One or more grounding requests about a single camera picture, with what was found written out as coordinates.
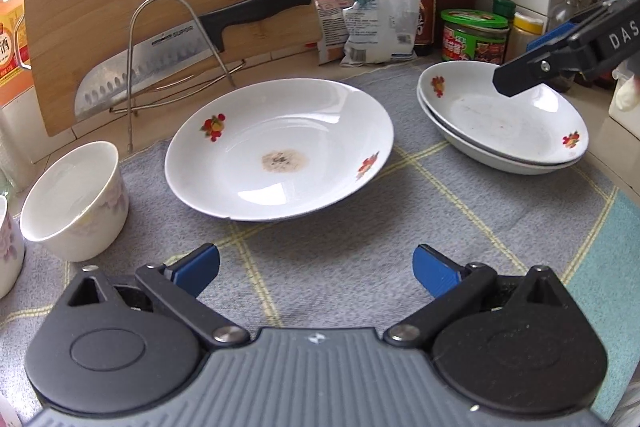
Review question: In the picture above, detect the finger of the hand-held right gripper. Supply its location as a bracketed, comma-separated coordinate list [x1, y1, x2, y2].
[492, 37, 599, 98]
[527, 0, 640, 52]

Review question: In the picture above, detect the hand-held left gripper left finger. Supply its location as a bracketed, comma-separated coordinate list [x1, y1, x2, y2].
[67, 243, 250, 350]

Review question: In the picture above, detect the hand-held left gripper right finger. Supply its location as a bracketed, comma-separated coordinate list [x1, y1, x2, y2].
[384, 244, 573, 349]

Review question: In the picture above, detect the white floral bowl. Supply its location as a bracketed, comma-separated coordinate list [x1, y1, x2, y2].
[19, 140, 130, 263]

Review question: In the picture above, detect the white floral plate with stain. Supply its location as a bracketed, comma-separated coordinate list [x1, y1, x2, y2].
[163, 78, 395, 223]

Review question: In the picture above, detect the floral white cup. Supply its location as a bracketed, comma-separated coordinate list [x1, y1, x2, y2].
[0, 194, 26, 301]

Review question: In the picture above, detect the spice jar with yellow cap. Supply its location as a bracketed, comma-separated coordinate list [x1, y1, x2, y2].
[509, 11, 546, 58]

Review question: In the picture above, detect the glass bottle with red cap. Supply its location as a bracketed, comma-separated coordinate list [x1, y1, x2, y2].
[547, 0, 584, 34]

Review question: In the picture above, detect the sauce jar with green lid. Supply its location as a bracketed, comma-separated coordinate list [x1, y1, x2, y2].
[439, 9, 511, 64]

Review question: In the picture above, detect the grey blue checked dish cloth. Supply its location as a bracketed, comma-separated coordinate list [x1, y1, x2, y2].
[0, 57, 640, 427]

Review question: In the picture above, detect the white printed plastic bag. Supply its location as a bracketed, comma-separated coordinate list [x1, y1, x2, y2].
[342, 0, 427, 68]

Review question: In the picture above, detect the clipped snack bag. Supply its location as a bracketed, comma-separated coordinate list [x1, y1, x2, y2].
[312, 0, 382, 68]

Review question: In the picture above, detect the orange cooking wine jug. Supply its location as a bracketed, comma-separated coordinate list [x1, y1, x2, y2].
[0, 0, 34, 108]

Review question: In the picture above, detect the black handled kitchen knife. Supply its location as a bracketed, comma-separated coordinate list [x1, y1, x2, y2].
[74, 0, 314, 123]

